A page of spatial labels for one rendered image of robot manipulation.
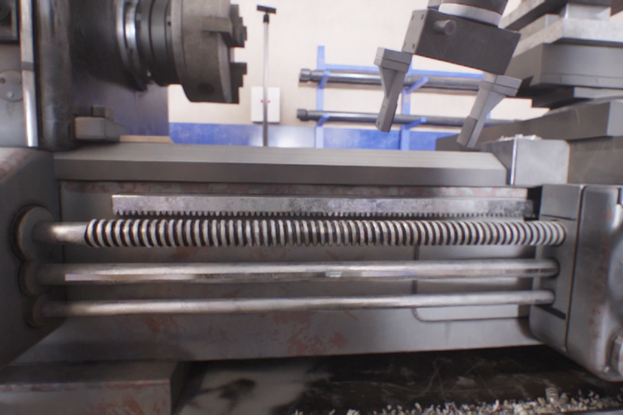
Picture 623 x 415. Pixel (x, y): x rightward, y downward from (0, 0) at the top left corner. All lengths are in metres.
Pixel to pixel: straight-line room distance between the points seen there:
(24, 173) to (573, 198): 0.82
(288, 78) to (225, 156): 3.40
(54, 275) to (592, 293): 0.78
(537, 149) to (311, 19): 3.66
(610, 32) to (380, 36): 3.62
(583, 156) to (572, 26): 0.21
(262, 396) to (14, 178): 0.51
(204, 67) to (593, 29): 0.68
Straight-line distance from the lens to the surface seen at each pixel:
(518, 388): 0.81
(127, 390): 0.67
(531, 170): 0.69
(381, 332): 0.67
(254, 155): 0.57
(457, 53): 0.48
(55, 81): 0.63
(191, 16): 0.74
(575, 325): 0.68
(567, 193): 0.67
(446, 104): 4.39
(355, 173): 0.56
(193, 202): 0.56
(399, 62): 0.46
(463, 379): 0.79
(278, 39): 4.07
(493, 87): 0.52
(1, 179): 0.56
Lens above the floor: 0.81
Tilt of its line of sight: 6 degrees down
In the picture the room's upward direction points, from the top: 1 degrees clockwise
